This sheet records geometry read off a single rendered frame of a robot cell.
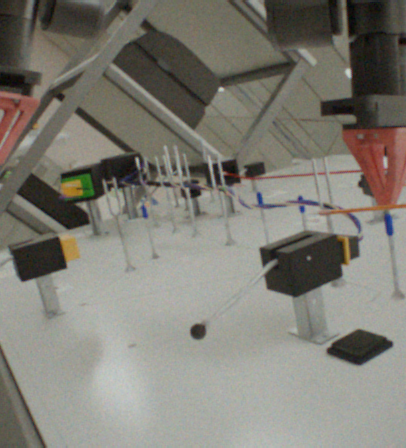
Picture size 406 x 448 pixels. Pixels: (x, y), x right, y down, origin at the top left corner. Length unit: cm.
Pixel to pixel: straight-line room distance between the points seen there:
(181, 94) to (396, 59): 113
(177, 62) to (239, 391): 124
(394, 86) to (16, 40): 38
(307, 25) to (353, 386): 31
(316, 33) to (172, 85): 108
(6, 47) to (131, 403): 38
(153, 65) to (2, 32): 97
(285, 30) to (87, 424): 38
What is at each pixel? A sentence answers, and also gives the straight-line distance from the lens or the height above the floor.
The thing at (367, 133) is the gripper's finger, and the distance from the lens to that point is 53.
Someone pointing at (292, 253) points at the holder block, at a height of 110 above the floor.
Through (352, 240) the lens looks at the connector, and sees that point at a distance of 54.
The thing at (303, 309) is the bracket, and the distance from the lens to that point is 52.
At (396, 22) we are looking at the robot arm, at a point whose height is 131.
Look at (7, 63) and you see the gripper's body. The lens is 64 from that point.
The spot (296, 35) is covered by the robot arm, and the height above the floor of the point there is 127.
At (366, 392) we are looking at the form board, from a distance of 44.
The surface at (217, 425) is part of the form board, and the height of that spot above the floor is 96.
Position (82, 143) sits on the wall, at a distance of 844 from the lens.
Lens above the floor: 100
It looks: 10 degrees up
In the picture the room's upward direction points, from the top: 33 degrees clockwise
